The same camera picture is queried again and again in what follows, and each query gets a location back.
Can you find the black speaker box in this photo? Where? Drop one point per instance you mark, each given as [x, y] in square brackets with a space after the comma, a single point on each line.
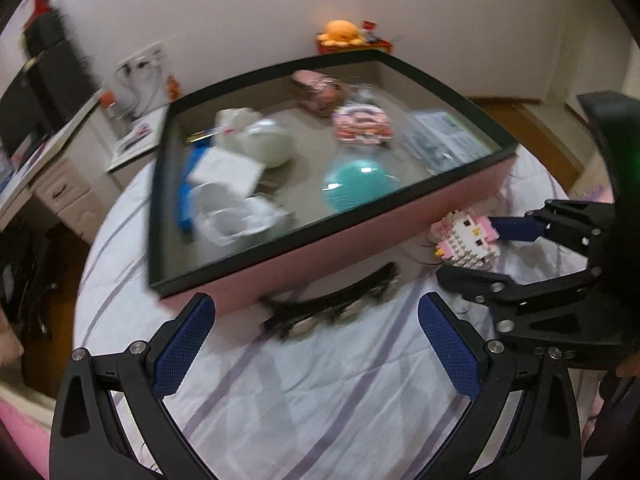
[45, 32]

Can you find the black office chair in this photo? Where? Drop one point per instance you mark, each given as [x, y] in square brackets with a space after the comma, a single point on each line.
[30, 280]

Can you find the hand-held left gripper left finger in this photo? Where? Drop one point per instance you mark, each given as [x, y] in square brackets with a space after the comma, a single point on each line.
[185, 345]

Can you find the pink box with black rim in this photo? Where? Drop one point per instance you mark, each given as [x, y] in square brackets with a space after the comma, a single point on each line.
[325, 260]

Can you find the teal and copper canister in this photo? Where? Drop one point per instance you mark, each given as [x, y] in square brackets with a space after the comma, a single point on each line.
[360, 185]

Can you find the white desk with drawers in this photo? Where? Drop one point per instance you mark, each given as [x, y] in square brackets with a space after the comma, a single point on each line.
[65, 190]

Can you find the pink bed blanket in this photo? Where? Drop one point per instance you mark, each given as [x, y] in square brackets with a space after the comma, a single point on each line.
[20, 435]

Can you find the red paper bag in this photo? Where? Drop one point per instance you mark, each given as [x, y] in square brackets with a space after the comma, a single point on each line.
[37, 7]

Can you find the white bedside cabinet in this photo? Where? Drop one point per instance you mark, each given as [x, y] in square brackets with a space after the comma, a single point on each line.
[135, 155]

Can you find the bottle with orange cap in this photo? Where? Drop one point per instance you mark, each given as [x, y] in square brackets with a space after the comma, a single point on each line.
[108, 105]

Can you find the pink printed booklet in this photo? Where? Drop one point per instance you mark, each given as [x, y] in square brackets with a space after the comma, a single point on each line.
[134, 139]

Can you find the orange printed storage box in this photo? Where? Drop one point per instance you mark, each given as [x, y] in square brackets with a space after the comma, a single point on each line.
[355, 47]

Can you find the black computer monitor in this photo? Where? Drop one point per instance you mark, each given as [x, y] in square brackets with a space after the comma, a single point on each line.
[22, 115]

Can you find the white plastic holder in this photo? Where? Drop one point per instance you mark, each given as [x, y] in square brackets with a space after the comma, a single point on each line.
[235, 217]

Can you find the white pink block cat toy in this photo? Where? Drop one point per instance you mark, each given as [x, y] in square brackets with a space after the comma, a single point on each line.
[465, 240]

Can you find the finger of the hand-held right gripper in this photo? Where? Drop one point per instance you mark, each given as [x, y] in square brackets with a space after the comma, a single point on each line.
[517, 227]
[480, 285]

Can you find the red white toy figure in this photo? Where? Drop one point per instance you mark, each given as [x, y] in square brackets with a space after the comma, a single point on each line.
[371, 30]

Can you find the blue plastic tool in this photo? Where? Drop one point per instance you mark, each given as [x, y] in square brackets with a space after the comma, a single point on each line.
[186, 200]

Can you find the small white box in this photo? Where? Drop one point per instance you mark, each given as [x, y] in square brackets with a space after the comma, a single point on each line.
[225, 172]

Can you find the clear glass jar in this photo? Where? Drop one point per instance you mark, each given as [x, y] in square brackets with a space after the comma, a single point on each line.
[365, 95]

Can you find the gold box with blue label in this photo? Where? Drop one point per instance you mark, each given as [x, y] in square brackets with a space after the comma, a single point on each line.
[202, 135]

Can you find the orange octopus plush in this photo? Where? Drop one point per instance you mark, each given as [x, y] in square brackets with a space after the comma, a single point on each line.
[342, 32]

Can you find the person's right forearm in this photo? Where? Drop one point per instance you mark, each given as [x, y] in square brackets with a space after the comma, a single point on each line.
[615, 410]

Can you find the white wall socket strip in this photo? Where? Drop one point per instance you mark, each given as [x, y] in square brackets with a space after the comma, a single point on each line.
[142, 55]

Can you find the orange snack bag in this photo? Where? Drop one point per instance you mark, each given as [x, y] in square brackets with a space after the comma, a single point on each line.
[173, 87]

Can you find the pink striped packet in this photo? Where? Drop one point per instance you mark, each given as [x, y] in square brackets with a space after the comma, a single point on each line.
[362, 125]

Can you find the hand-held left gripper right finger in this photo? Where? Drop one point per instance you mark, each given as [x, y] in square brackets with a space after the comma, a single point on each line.
[447, 345]

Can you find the black computer tower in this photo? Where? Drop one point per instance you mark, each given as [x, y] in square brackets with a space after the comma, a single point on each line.
[65, 85]

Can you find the clear packet with printed card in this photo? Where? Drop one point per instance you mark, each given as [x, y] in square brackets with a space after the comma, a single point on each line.
[447, 137]

